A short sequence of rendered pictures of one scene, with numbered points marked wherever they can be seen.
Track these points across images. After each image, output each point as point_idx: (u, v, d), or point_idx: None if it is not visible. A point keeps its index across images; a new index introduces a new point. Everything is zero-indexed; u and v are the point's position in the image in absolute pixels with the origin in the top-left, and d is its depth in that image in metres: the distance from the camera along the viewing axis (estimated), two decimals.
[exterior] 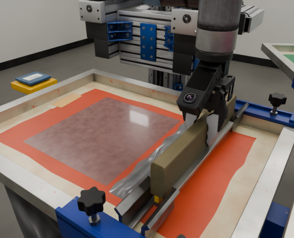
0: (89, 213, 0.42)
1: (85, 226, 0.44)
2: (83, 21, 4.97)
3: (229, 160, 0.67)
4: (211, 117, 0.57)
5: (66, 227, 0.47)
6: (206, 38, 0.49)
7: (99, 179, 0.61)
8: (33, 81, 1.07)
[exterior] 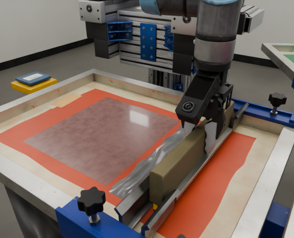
0: (89, 213, 0.42)
1: (85, 226, 0.44)
2: (83, 21, 4.97)
3: (229, 160, 0.67)
4: (209, 125, 0.58)
5: (66, 227, 0.47)
6: (204, 48, 0.50)
7: (99, 179, 0.61)
8: (33, 81, 1.07)
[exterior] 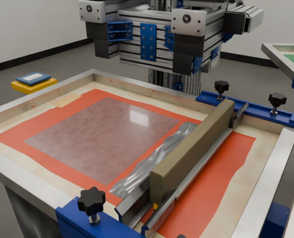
0: (89, 213, 0.42)
1: (85, 226, 0.44)
2: (83, 21, 4.97)
3: (229, 160, 0.67)
4: None
5: (66, 227, 0.47)
6: None
7: (99, 179, 0.61)
8: (33, 81, 1.07)
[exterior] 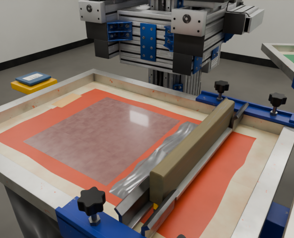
0: (89, 213, 0.42)
1: (85, 226, 0.44)
2: (83, 21, 4.97)
3: (229, 160, 0.67)
4: None
5: (66, 227, 0.47)
6: None
7: (99, 179, 0.61)
8: (33, 81, 1.07)
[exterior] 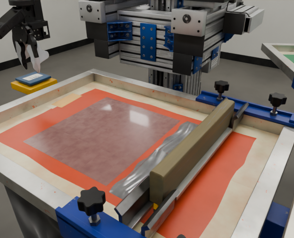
0: (89, 213, 0.42)
1: (85, 226, 0.44)
2: (83, 21, 4.97)
3: (229, 160, 0.67)
4: None
5: (66, 227, 0.47)
6: None
7: (99, 179, 0.61)
8: (33, 81, 1.07)
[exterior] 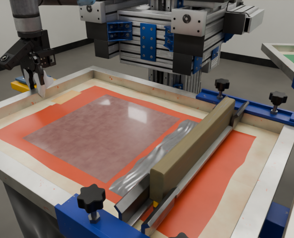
0: (89, 210, 0.42)
1: (85, 223, 0.44)
2: (83, 21, 4.97)
3: (229, 158, 0.67)
4: None
5: (66, 225, 0.47)
6: None
7: (99, 176, 0.61)
8: None
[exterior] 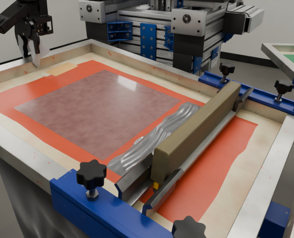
0: (89, 187, 0.39)
1: (82, 200, 0.41)
2: (83, 21, 4.97)
3: (231, 144, 0.65)
4: None
5: (61, 200, 0.44)
6: None
7: (96, 153, 0.58)
8: None
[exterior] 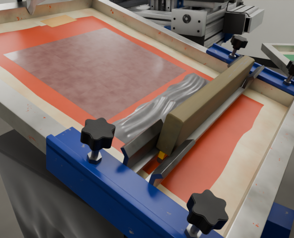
0: (95, 148, 0.34)
1: (84, 162, 0.36)
2: None
3: (237, 121, 0.62)
4: None
5: (57, 160, 0.39)
6: None
7: (95, 114, 0.53)
8: None
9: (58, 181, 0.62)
